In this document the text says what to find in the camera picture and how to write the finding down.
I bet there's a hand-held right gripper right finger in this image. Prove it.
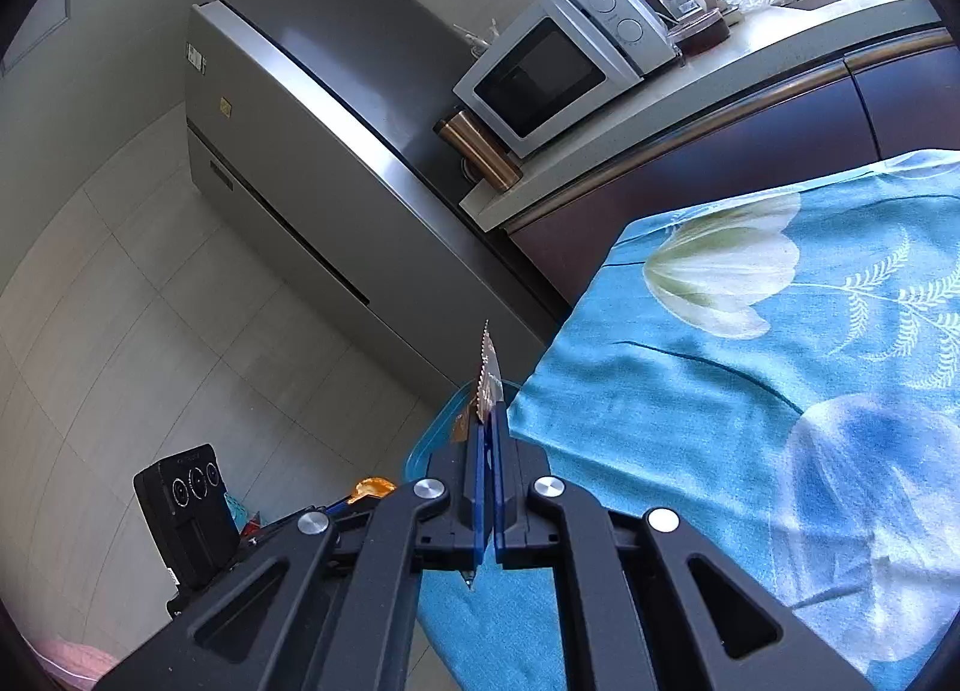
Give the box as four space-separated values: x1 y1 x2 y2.
491 421 875 691

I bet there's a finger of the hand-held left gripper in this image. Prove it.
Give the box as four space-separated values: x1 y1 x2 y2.
244 494 376 557

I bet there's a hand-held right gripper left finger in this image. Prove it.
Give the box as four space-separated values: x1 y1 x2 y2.
97 421 492 691

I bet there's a blue plastic bin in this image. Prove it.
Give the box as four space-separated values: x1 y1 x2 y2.
403 379 526 482

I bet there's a gold snack wrapper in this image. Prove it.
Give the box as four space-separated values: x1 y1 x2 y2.
450 319 505 593

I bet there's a pink cloth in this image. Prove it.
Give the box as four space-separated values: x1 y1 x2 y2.
34 635 113 681

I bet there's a blue floral cloth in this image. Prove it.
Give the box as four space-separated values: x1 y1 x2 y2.
416 149 960 691

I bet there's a copper insulated tumbler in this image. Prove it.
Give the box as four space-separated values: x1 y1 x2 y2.
433 107 522 193

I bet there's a grey refrigerator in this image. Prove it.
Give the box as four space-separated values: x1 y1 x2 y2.
184 0 571 392

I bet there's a brown kitchen base cabinet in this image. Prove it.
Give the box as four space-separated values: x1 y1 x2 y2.
502 26 960 309

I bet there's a white kitchen countertop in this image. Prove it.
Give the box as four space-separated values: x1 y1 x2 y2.
459 0 946 234

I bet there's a white microwave oven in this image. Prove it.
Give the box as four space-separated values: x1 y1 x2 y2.
452 0 680 161

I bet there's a dark red bowl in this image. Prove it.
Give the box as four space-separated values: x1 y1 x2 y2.
671 8 732 54

